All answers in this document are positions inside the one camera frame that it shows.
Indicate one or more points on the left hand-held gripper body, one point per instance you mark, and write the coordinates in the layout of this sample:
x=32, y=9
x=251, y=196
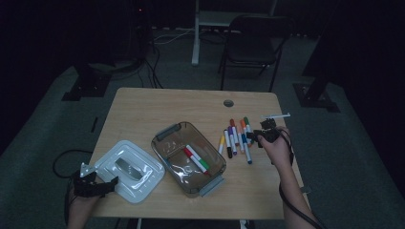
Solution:
x=87, y=187

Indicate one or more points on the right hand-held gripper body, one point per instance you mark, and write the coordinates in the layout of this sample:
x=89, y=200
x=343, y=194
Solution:
x=270, y=133

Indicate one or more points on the peach marker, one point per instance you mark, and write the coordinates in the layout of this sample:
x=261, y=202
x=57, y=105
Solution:
x=240, y=143

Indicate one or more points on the blue marker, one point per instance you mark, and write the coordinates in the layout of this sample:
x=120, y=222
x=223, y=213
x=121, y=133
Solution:
x=247, y=154

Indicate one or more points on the dark green marker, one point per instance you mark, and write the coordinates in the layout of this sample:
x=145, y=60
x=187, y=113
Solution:
x=246, y=121

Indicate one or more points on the orange marker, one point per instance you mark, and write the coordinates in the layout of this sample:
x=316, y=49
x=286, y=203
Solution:
x=243, y=123

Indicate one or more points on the purple marker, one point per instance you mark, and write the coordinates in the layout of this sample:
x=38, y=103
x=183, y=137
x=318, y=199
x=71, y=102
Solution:
x=230, y=131

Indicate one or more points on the red-brown marker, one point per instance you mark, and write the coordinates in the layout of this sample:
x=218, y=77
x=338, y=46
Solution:
x=232, y=123

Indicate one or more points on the black marker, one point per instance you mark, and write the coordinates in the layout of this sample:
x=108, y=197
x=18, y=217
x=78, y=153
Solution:
x=229, y=153

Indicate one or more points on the yellow marker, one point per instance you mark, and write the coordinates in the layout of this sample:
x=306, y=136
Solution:
x=222, y=141

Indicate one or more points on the white container lid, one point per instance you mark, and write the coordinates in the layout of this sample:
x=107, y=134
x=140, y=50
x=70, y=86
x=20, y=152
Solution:
x=143, y=187

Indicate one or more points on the light green marker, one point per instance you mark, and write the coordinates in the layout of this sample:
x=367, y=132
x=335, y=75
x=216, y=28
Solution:
x=204, y=165

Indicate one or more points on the red marker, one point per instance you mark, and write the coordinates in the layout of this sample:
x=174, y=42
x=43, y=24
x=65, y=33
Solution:
x=188, y=153

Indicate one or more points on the clear grey storage box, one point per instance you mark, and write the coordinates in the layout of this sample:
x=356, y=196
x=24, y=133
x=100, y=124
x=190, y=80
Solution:
x=172, y=140

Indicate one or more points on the person's left hand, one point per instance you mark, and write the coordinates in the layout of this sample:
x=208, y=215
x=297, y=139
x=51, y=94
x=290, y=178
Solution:
x=81, y=203

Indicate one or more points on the person's right hand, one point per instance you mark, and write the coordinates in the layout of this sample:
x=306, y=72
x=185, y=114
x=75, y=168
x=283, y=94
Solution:
x=281, y=152

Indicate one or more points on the grey round desk grommet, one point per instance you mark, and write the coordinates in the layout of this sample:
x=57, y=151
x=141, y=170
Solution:
x=228, y=103

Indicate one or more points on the white table leg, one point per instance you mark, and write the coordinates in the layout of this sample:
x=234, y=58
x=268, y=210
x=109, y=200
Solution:
x=245, y=224
x=138, y=223

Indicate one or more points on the black stand base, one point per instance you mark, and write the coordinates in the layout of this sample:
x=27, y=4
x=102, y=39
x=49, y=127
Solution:
x=313, y=100
x=86, y=86

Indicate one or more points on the small black floor strip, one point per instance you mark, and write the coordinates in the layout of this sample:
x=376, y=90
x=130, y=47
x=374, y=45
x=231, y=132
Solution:
x=94, y=124

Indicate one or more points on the grey tape piece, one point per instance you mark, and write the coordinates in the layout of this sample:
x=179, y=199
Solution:
x=306, y=190

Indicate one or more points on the black folding chair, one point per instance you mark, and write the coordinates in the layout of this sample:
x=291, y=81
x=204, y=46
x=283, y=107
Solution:
x=251, y=47

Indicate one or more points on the round grey stand base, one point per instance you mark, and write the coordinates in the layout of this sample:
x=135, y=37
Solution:
x=105, y=67

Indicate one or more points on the white metal desk frame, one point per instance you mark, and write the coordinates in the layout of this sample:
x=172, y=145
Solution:
x=196, y=47

